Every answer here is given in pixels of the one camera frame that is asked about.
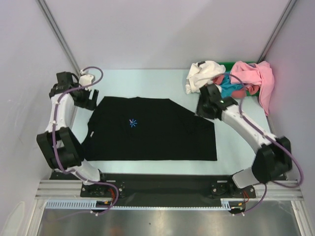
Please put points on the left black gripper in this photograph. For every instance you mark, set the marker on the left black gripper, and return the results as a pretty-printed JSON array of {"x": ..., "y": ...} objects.
[{"x": 88, "y": 103}]

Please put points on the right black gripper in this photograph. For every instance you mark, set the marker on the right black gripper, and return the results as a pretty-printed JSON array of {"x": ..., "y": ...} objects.
[{"x": 200, "y": 112}]

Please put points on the black t shirt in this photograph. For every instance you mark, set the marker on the black t shirt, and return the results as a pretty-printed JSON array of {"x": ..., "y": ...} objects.
[{"x": 137, "y": 129}]

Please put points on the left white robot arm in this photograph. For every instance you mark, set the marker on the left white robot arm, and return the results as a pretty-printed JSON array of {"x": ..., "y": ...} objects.
[{"x": 58, "y": 144}]

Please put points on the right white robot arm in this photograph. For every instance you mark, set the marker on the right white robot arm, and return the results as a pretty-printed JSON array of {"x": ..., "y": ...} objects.
[{"x": 271, "y": 153}]

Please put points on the teal t shirt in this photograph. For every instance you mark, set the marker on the teal t shirt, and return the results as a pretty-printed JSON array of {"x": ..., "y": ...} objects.
[{"x": 227, "y": 88}]

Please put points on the white t shirt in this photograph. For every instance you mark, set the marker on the white t shirt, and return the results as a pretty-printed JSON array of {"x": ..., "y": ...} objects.
[{"x": 202, "y": 73}]

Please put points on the dusty red t shirt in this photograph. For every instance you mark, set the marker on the dusty red t shirt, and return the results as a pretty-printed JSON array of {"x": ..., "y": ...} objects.
[{"x": 249, "y": 90}]

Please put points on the green plastic bin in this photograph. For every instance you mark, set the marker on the green plastic bin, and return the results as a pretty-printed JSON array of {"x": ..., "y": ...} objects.
[{"x": 245, "y": 75}]

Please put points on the pink t shirt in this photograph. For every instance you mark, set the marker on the pink t shirt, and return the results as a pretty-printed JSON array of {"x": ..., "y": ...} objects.
[{"x": 265, "y": 73}]

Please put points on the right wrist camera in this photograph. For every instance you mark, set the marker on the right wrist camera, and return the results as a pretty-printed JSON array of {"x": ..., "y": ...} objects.
[{"x": 210, "y": 93}]

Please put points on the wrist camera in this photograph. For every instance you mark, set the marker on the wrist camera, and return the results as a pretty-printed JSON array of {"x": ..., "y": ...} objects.
[
  {"x": 210, "y": 93},
  {"x": 69, "y": 83}
]

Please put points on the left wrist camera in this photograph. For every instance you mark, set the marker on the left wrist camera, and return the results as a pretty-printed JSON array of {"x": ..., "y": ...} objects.
[{"x": 69, "y": 83}]

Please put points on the white slotted cable duct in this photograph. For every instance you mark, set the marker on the white slotted cable duct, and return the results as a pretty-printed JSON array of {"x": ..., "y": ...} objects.
[{"x": 99, "y": 205}]

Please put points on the aluminium front rail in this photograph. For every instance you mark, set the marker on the aluminium front rail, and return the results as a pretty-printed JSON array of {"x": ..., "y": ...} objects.
[{"x": 70, "y": 189}]

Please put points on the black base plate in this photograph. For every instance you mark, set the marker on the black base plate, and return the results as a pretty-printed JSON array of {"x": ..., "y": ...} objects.
[{"x": 141, "y": 190}]

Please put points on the aluminium frame post left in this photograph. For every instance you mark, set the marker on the aluminium frame post left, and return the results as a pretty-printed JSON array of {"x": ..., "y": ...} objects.
[{"x": 47, "y": 13}]

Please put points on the aluminium frame post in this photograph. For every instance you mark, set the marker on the aluminium frame post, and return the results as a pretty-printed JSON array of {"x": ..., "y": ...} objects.
[
  {"x": 277, "y": 29},
  {"x": 47, "y": 13}
]

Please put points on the aluminium frame post right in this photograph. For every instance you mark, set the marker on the aluminium frame post right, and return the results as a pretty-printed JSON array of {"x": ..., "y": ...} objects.
[{"x": 277, "y": 29}]

